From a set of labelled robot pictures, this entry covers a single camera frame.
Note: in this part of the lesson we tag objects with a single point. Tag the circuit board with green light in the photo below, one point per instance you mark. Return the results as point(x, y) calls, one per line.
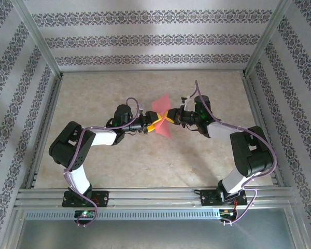
point(85, 214)

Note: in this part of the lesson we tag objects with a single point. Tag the aluminium back rail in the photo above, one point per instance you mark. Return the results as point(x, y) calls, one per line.
point(153, 70)

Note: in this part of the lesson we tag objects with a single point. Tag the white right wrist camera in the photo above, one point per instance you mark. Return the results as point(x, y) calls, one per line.
point(187, 102)

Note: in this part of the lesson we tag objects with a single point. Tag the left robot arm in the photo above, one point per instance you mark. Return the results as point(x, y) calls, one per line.
point(67, 145)

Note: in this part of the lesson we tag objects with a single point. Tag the aluminium mounting rail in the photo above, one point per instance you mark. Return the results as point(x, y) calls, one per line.
point(155, 197)

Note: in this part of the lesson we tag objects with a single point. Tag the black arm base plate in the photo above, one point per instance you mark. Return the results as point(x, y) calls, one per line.
point(207, 198)
point(103, 198)

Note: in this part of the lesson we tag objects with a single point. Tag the grey metal sheet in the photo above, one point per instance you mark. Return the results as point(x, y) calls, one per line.
point(155, 236)

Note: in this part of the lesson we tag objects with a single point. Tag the aluminium frame post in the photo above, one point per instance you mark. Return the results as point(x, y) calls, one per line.
point(263, 44)
point(41, 44)

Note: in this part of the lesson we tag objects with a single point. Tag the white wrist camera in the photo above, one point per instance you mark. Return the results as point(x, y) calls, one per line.
point(142, 107)
point(187, 102)

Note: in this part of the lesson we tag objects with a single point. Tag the pink paper sheet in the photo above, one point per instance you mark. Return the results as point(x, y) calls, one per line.
point(160, 105)

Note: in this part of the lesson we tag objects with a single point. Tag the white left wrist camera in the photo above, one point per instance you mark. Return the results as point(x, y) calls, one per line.
point(142, 107)

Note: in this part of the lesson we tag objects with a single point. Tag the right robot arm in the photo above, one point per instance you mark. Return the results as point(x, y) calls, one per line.
point(251, 155)

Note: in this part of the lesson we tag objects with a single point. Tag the aluminium side rail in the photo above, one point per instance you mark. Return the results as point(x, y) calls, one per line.
point(254, 103)
point(48, 114)

